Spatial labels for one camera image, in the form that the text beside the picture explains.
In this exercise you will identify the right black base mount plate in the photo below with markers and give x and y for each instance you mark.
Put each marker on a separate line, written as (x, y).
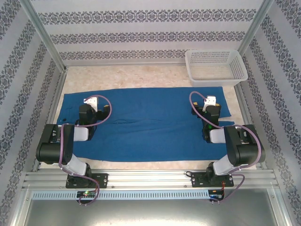
(197, 181)

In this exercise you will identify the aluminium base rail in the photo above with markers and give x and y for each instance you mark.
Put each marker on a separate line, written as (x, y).
(150, 179)

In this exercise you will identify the blue cloth towel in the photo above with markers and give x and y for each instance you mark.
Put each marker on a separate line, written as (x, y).
(152, 141)

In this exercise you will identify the grey metal panel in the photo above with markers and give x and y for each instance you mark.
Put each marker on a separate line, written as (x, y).
(150, 214)

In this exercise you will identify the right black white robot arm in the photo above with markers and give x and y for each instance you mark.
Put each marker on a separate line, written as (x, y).
(249, 150)

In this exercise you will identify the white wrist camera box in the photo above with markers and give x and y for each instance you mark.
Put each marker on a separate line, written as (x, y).
(92, 101)
(210, 100)

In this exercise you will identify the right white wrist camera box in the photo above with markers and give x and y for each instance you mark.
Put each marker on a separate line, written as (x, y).
(210, 100)

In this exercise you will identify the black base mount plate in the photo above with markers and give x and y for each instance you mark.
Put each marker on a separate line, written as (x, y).
(101, 179)
(197, 181)

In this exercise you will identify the circuit board with green light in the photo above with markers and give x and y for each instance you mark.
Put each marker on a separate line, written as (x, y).
(87, 194)

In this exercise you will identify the aluminium frame post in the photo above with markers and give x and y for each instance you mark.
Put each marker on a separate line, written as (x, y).
(45, 35)
(255, 23)

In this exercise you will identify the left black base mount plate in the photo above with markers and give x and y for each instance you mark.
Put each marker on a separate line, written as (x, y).
(101, 179)

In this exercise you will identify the aluminium side floor rail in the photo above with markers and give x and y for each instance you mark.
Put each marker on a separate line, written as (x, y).
(242, 103)
(53, 117)

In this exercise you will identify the white perforated plastic basket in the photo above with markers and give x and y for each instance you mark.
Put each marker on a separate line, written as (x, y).
(235, 68)

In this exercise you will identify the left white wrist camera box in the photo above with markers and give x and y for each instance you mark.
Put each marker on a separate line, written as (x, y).
(92, 101)

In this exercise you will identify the aluminium wall floor rail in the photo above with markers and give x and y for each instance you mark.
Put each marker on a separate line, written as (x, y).
(117, 64)

